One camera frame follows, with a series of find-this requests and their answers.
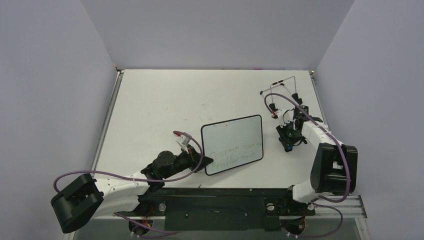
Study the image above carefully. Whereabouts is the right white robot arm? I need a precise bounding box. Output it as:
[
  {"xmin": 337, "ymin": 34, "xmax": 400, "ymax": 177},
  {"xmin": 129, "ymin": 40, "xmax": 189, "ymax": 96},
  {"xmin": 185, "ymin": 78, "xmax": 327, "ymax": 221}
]
[{"xmin": 273, "ymin": 105, "xmax": 358, "ymax": 214}]

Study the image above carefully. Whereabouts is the wire whiteboard stand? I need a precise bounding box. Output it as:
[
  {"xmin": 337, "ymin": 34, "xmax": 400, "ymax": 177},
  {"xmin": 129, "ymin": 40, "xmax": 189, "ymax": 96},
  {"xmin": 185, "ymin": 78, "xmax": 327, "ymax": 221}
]
[{"xmin": 259, "ymin": 75, "xmax": 303, "ymax": 115}]

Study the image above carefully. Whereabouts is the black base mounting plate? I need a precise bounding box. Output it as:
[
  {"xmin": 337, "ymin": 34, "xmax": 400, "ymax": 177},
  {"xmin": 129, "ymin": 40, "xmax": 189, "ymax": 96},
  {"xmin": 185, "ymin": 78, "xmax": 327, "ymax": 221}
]
[{"xmin": 121, "ymin": 187, "xmax": 316, "ymax": 232}]

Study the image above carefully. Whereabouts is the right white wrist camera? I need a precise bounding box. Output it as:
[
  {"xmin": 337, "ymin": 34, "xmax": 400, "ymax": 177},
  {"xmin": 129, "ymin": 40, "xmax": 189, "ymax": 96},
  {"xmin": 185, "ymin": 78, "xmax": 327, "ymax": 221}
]
[{"xmin": 276, "ymin": 109, "xmax": 294, "ymax": 127}]

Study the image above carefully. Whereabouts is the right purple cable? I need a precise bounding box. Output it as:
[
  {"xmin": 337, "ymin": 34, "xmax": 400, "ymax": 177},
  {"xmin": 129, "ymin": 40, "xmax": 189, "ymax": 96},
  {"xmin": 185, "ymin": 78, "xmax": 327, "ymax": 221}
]
[{"xmin": 264, "ymin": 92, "xmax": 352, "ymax": 239}]

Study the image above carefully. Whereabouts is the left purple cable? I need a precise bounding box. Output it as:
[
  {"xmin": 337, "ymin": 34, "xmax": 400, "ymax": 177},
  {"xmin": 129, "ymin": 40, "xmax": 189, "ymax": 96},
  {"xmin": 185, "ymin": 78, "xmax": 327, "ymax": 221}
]
[{"xmin": 53, "ymin": 130, "xmax": 204, "ymax": 239}]

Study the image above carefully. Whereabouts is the purple cable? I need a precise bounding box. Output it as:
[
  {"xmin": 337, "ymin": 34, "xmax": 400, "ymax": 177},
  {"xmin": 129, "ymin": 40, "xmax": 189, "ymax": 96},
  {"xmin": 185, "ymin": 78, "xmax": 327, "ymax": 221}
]
[
  {"xmin": 264, "ymin": 92, "xmax": 352, "ymax": 239},
  {"xmin": 53, "ymin": 130, "xmax": 204, "ymax": 239}
]

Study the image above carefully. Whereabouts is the small black-framed whiteboard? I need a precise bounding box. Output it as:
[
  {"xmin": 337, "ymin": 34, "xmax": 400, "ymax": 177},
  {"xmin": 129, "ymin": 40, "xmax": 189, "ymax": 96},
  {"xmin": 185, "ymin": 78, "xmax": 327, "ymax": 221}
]
[{"xmin": 200, "ymin": 114, "xmax": 264, "ymax": 176}]

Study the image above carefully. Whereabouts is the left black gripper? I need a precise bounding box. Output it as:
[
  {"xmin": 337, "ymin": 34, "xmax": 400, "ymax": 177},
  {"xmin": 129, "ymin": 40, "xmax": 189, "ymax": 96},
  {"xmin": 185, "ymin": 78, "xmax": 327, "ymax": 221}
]
[{"xmin": 161, "ymin": 144, "xmax": 213, "ymax": 180}]

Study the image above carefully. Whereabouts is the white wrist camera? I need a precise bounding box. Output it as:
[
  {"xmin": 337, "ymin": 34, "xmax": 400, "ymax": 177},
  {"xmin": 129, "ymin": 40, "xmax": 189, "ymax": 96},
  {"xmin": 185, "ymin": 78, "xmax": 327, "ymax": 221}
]
[
  {"xmin": 276, "ymin": 109, "xmax": 294, "ymax": 127},
  {"xmin": 176, "ymin": 134, "xmax": 191, "ymax": 153}
]

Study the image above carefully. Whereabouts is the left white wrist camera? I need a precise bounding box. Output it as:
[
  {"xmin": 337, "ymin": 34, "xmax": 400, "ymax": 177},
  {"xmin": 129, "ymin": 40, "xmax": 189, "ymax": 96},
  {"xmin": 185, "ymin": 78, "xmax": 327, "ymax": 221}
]
[{"xmin": 176, "ymin": 134, "xmax": 191, "ymax": 153}]

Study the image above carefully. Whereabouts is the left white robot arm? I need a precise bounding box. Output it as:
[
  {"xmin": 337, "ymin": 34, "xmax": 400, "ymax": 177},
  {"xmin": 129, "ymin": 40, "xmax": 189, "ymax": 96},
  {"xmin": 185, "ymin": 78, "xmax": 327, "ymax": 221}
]
[{"xmin": 50, "ymin": 146, "xmax": 214, "ymax": 234}]

